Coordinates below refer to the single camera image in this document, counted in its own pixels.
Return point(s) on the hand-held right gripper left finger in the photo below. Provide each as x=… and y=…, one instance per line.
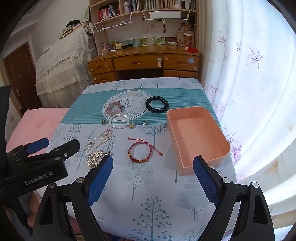
x=99, y=178

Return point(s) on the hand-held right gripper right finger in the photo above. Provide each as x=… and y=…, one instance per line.
x=205, y=183

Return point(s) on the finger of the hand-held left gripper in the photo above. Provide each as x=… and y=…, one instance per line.
x=67, y=148
x=37, y=144

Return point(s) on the pink plastic tray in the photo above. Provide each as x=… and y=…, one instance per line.
x=192, y=132

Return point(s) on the pink band wristwatch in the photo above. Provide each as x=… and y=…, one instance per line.
x=113, y=110

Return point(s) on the tree print tablecloth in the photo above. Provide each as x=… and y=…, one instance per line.
x=138, y=185

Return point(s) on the brown wooden door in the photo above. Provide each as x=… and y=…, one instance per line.
x=20, y=74

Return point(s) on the lace covered piano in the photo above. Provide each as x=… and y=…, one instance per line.
x=64, y=67

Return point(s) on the white floral curtain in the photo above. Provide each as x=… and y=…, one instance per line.
x=254, y=104

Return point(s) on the wooden desk with drawers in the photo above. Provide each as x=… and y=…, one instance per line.
x=138, y=61

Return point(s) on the black flashlight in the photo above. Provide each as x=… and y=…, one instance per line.
x=127, y=46

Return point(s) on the stack of books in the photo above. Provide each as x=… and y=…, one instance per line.
x=69, y=29

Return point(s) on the white adhesive hook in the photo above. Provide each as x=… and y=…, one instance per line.
x=159, y=62

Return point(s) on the wooden bookshelf hutch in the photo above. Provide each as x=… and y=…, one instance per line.
x=136, y=30

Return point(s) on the hanging keys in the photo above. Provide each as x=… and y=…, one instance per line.
x=164, y=29

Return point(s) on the white plastic basket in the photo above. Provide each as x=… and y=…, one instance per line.
x=165, y=14

